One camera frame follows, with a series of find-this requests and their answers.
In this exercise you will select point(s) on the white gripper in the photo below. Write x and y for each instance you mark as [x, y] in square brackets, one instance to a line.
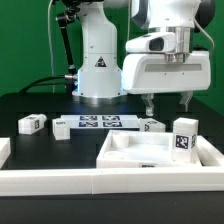
[152, 67]

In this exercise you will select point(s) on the white square tabletop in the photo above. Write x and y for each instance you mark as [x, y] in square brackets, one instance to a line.
[134, 149]

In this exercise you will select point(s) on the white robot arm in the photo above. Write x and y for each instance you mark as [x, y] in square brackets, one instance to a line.
[93, 39]

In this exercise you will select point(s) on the white right fence wall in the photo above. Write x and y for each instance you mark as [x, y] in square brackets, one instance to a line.
[208, 154]

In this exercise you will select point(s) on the white fence wall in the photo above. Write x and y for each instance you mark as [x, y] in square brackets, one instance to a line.
[208, 154]
[5, 150]
[105, 181]

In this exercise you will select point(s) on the white marker base plate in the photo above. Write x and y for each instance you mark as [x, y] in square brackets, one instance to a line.
[101, 121]

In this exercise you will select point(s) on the white front fence wall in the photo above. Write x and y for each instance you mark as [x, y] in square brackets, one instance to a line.
[105, 181]

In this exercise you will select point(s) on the white left fence wall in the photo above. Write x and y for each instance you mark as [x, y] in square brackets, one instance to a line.
[5, 150]

